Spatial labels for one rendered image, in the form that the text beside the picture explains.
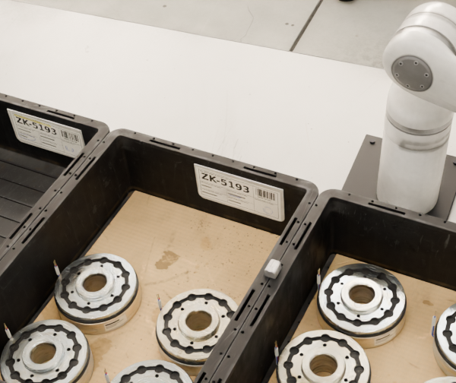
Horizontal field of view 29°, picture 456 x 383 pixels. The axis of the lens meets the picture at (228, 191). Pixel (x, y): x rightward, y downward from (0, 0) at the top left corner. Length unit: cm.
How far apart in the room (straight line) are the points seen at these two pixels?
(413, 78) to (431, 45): 5
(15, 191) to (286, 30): 177
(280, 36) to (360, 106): 138
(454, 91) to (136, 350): 50
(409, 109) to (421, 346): 33
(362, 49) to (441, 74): 173
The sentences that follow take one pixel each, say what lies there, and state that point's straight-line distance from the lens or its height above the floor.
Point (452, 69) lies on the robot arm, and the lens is 111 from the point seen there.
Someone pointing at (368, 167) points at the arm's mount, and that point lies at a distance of 140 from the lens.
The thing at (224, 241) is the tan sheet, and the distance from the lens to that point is 115.
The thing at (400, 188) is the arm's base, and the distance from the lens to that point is 130.
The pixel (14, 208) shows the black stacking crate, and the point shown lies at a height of 83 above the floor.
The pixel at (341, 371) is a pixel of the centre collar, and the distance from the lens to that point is 98.
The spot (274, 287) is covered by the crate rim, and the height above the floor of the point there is 93.
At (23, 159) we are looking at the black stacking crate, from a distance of 133.
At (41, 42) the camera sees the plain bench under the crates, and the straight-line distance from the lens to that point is 179.
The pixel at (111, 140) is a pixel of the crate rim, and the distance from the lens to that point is 117.
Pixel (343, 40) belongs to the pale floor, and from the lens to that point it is 287.
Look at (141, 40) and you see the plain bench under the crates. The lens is 173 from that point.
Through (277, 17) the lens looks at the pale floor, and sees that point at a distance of 299.
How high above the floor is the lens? 169
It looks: 45 degrees down
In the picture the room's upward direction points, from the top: 7 degrees counter-clockwise
